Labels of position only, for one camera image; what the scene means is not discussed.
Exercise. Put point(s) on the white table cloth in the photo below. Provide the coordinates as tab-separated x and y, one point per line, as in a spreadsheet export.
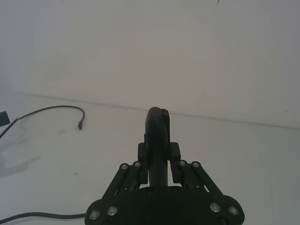
222	164

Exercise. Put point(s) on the black curved plug body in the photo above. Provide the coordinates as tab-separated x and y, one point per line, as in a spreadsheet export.
157	140

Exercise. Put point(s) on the small black flat block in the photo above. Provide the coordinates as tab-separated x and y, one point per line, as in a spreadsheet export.
3	119

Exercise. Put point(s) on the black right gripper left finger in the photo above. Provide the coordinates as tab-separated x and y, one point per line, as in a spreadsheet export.
142	164

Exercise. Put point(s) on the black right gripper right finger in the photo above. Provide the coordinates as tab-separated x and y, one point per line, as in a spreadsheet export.
175	164

